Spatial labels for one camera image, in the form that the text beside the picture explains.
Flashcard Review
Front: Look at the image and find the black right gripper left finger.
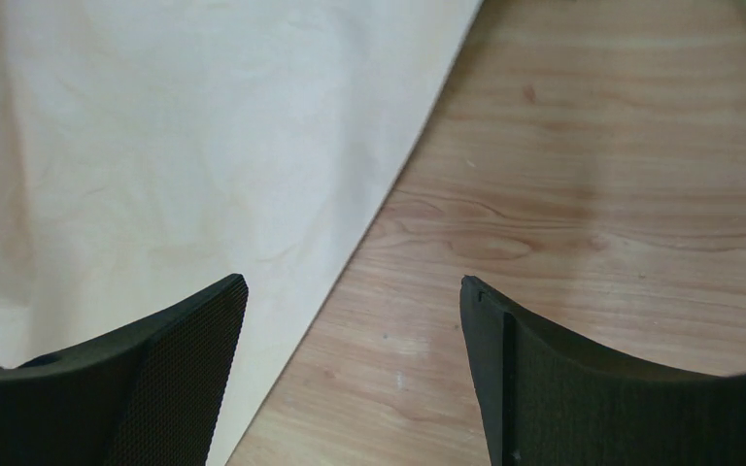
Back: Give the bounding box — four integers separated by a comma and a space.
0, 274, 249, 465

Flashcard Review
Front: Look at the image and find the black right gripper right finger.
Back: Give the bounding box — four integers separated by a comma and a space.
459, 276, 746, 465

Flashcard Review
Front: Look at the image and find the peach green wrapping paper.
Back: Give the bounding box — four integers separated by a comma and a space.
0, 1, 479, 465

